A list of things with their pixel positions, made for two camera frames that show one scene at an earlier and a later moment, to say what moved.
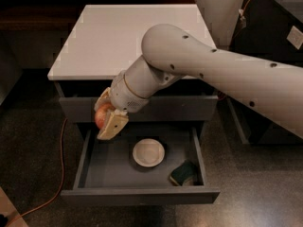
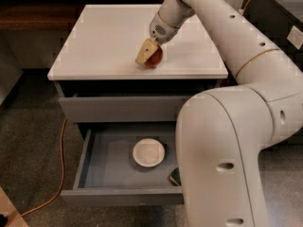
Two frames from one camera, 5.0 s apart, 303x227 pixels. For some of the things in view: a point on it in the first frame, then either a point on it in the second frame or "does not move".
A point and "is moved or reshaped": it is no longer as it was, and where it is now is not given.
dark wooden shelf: [62, 13] does not move
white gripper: [123, 94] to [161, 32]
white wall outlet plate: [295, 37] does not move
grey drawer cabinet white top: [105, 42] does not move
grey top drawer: [157, 109] does not move
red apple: [102, 113] is moved or reshaped
